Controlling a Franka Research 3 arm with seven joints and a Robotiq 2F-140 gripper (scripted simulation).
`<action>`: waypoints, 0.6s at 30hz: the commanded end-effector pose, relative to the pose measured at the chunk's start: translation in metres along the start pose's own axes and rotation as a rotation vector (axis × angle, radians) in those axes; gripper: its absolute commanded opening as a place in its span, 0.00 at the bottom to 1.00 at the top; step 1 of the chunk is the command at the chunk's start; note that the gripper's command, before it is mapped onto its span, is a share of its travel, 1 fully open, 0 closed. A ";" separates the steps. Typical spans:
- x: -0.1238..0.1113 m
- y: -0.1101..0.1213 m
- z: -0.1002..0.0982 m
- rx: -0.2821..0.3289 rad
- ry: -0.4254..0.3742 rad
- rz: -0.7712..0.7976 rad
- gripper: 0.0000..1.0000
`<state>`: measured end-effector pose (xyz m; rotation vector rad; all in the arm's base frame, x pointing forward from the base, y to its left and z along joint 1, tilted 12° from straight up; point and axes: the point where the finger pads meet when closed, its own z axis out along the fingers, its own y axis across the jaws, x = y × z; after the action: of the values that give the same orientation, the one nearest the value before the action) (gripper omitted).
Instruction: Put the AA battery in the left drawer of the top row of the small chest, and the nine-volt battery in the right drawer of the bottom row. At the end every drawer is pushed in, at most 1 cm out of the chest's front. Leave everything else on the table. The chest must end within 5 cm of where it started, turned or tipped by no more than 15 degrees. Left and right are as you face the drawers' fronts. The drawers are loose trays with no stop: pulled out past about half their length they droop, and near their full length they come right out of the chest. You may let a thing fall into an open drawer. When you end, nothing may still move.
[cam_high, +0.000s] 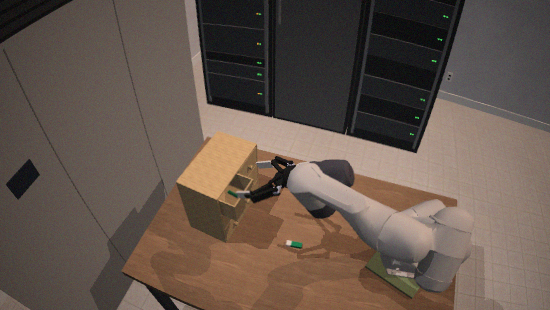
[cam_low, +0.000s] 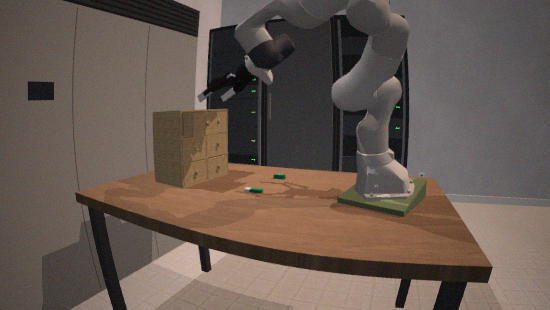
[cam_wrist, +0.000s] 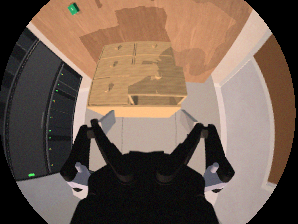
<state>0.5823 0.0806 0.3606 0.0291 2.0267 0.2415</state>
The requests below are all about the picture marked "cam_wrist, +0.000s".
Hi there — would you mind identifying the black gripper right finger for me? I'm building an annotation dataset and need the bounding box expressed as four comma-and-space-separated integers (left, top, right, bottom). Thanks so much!
156, 110, 235, 193

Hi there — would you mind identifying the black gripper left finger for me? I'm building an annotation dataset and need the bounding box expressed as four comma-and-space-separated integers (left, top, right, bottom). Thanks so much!
60, 110, 135, 192

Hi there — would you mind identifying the small wooden chest of drawers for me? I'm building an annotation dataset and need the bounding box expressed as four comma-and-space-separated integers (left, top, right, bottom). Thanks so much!
86, 41, 181, 117

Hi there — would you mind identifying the light wooden drawer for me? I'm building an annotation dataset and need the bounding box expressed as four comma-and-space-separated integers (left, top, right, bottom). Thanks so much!
135, 56, 174, 66
136, 42, 172, 57
94, 57, 133, 79
89, 78, 129, 105
128, 64, 188, 105
100, 42, 135, 60

